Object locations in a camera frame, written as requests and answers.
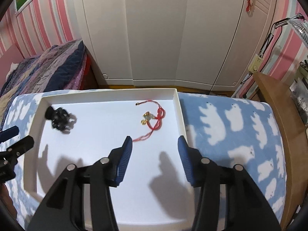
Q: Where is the black hair claw clip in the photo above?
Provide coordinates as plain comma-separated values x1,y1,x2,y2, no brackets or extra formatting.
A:
44,106,77,134

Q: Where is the red string gold charm bracelet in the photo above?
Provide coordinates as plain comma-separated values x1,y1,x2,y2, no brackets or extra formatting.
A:
131,99,167,143

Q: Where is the person's left hand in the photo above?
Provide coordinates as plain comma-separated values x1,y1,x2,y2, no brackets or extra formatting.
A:
0,184,17,220

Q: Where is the white shallow tray box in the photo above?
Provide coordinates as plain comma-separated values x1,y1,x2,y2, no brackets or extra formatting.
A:
23,89,194,230

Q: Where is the blue polar bear blanket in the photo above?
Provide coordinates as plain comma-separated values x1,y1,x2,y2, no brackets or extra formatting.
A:
1,90,287,228

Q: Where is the striped purple blue quilt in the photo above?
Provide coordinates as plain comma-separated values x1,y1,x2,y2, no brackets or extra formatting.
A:
0,38,88,102

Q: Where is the wooden desk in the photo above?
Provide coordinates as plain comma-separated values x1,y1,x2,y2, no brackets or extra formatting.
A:
253,73,307,230

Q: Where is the green storage bag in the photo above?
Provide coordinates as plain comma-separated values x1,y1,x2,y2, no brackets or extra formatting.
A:
290,59,307,127

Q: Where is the white wardrobe with ornaments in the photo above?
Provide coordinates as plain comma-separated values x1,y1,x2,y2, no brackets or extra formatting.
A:
69,0,276,91

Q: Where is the silver heat lamp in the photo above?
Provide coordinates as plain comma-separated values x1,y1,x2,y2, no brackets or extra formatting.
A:
258,13,308,59

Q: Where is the wall power socket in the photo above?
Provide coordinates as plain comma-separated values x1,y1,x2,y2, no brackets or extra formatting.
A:
248,54,263,74

